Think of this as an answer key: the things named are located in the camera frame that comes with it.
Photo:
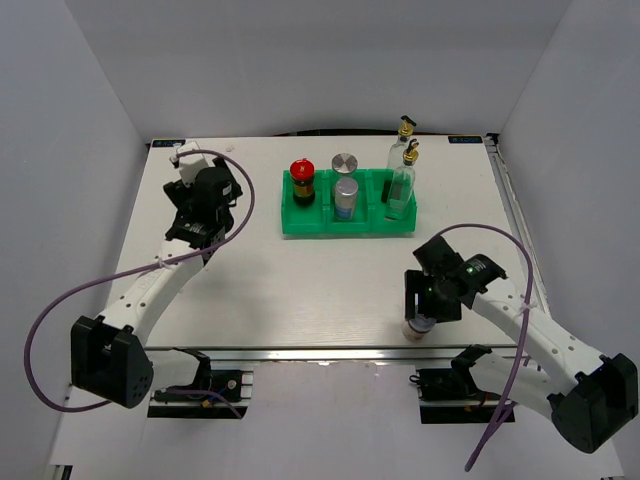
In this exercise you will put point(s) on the blue-label white shaker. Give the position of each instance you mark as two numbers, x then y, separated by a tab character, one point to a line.
346	192

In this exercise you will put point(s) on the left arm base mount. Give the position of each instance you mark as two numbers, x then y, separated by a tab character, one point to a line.
215	387

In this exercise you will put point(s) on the right blue table sticker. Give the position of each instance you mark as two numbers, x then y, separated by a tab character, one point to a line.
463	139

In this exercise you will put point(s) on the red-lid dark sauce jar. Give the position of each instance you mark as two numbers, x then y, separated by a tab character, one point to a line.
302	175

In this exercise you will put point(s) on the aluminium side rail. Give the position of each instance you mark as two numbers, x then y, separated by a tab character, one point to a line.
515	215

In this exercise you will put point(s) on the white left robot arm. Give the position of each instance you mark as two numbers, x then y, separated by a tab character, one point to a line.
108	356

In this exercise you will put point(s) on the green three-compartment tray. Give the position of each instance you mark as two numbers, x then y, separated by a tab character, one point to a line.
319	218

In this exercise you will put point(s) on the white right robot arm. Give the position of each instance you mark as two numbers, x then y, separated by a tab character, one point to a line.
587	396

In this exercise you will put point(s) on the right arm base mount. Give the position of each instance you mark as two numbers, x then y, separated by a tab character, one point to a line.
450	396

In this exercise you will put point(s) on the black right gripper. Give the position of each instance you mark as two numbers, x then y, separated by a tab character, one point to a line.
414	283

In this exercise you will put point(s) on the glass cruet with dark spice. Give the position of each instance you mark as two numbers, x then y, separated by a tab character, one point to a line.
395	156

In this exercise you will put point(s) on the clear glass cruet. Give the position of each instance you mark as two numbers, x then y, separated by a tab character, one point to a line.
402	180

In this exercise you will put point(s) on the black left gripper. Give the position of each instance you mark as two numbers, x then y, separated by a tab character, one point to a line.
181	196

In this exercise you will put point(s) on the red-label lid small jar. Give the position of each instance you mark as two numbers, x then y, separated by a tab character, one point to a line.
414	330

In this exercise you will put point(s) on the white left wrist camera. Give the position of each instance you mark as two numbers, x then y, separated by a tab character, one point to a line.
188	162

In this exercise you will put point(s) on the silver-lid white powder jar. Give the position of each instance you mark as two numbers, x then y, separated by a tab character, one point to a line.
344	165

